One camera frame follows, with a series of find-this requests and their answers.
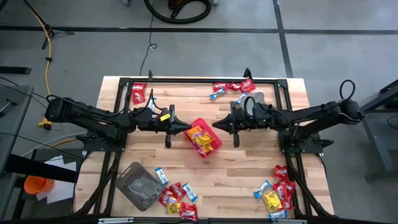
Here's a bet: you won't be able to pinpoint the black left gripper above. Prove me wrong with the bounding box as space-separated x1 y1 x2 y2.
136 105 192 149

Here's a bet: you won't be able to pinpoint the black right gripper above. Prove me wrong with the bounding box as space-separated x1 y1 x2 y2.
212 101 272 148

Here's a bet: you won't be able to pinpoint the yellow candy pack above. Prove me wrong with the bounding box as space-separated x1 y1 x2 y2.
167 198 182 215
197 144 216 157
195 132 215 147
263 190 284 214
187 125 204 138

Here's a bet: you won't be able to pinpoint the red plastic bin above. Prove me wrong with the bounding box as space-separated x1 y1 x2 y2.
182 117 223 159

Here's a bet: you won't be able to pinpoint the light grey plastic bin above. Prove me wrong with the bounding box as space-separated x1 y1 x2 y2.
239 91 269 108

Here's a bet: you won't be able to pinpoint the dark translucent grey bin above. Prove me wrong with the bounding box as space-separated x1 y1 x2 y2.
114 161 165 212

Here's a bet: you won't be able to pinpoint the white paper sheets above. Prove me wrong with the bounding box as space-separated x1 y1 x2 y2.
35 154 78 205

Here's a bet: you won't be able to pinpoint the black beam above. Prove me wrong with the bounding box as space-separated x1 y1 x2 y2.
6 154 78 184

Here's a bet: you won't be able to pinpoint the dark grey side table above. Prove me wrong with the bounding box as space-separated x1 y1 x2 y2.
360 79 398 181

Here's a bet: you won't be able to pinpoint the black tripod stand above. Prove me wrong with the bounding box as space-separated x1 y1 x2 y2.
21 0 75 50

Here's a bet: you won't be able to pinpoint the orange bucket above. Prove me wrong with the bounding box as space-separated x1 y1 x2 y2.
24 175 55 195

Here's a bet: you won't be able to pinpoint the grey desk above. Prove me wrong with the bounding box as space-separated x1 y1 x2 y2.
0 84 34 175

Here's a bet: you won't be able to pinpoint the black floor bar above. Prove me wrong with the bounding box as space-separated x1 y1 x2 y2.
0 65 32 75

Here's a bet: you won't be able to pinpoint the thin black floor cable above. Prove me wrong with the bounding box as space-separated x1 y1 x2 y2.
139 0 159 77

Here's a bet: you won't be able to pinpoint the black hose loop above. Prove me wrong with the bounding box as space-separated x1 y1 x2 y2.
143 0 212 25

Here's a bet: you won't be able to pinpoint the silver metal bracket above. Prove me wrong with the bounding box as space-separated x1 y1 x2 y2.
98 217 134 224
272 218 308 224

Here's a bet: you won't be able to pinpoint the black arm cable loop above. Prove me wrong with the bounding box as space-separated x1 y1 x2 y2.
338 79 357 101

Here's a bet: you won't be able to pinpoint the yellow extension cable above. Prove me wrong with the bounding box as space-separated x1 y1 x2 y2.
30 9 78 149

